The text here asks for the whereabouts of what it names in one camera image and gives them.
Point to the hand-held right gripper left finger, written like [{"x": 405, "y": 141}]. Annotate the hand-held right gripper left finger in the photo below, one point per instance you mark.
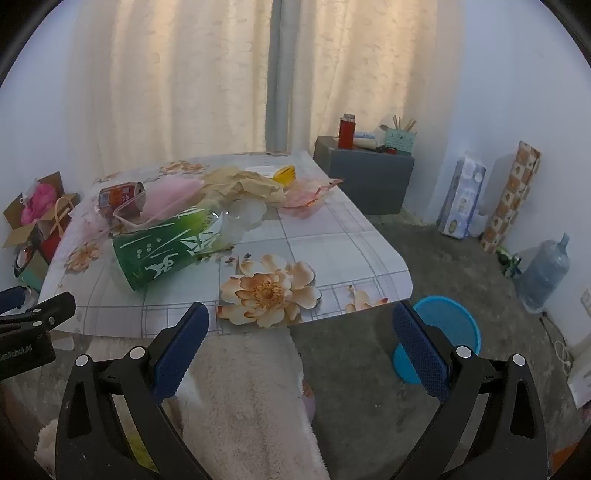
[{"x": 182, "y": 355}]

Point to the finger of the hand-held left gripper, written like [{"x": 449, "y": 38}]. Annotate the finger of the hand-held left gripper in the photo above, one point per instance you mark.
[
  {"x": 51, "y": 314},
  {"x": 13, "y": 297}
]

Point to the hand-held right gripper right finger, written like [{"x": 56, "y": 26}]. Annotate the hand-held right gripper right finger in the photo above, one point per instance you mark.
[{"x": 422, "y": 355}]

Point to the blue plastic basket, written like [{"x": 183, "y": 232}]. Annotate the blue plastic basket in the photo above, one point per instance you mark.
[{"x": 450, "y": 318}]

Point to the green paper cup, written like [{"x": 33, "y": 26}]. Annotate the green paper cup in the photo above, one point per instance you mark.
[{"x": 157, "y": 254}]

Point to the clear plastic container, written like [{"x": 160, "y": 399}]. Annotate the clear plastic container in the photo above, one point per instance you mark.
[{"x": 125, "y": 220}]

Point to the red soda can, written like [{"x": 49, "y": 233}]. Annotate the red soda can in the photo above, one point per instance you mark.
[{"x": 120, "y": 196}]

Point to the clear plastic bag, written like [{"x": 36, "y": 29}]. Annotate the clear plastic bag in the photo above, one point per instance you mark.
[{"x": 244, "y": 217}]

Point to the pink knitted cloth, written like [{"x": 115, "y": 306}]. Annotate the pink knitted cloth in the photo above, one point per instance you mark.
[{"x": 178, "y": 191}]

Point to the pink plastic wrapper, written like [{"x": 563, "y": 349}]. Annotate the pink plastic wrapper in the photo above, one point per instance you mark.
[{"x": 307, "y": 196}]

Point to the yellow white box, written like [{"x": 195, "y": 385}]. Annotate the yellow white box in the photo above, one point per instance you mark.
[{"x": 284, "y": 175}]

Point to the green cardboard box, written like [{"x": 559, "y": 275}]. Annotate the green cardboard box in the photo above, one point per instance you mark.
[{"x": 32, "y": 274}]

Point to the brown cardboard box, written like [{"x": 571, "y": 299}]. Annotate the brown cardboard box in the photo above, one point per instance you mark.
[{"x": 18, "y": 235}]

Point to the red gift bag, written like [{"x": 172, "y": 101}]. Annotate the red gift bag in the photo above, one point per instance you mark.
[{"x": 51, "y": 244}]

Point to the white fluffy rug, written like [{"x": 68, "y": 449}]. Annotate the white fluffy rug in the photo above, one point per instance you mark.
[{"x": 249, "y": 406}]

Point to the pink plastic bag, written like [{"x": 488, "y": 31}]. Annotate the pink plastic bag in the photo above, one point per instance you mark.
[{"x": 39, "y": 198}]

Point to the green bottle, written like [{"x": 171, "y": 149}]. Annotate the green bottle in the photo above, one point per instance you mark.
[{"x": 510, "y": 263}]

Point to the large blue water jug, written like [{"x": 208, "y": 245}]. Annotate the large blue water jug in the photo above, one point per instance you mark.
[{"x": 540, "y": 277}]

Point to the floral tablecloth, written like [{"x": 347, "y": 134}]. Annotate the floral tablecloth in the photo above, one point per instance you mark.
[{"x": 323, "y": 249}]

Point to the white device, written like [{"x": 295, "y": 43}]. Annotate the white device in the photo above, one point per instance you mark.
[{"x": 581, "y": 378}]

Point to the white tissue pack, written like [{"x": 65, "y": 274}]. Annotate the white tissue pack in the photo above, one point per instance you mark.
[{"x": 461, "y": 198}]

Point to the grey cabinet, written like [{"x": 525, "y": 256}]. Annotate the grey cabinet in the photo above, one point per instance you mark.
[{"x": 364, "y": 180}]

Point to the patterned paper roll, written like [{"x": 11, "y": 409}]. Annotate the patterned paper roll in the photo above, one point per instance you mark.
[{"x": 512, "y": 194}]

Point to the small red black item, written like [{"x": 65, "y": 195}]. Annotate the small red black item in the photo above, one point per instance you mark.
[{"x": 385, "y": 149}]

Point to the teal chopstick holder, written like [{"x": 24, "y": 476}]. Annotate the teal chopstick holder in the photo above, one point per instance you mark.
[{"x": 399, "y": 141}]

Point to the cream roll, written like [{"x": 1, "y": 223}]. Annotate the cream roll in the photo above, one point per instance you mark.
[{"x": 367, "y": 143}]

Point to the white blue box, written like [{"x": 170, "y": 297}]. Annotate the white blue box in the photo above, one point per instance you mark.
[{"x": 364, "y": 135}]

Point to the bunch of wooden chopsticks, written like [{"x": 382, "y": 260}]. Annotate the bunch of wooden chopsticks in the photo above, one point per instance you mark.
[{"x": 402, "y": 123}]

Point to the red thermos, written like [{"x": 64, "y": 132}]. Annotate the red thermos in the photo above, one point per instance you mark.
[{"x": 346, "y": 134}]

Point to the cream patterned curtain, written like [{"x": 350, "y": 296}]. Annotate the cream patterned curtain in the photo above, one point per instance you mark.
[
  {"x": 161, "y": 69},
  {"x": 369, "y": 60}
]

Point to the white wall socket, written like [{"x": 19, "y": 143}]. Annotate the white wall socket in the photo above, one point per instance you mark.
[{"x": 586, "y": 302}]

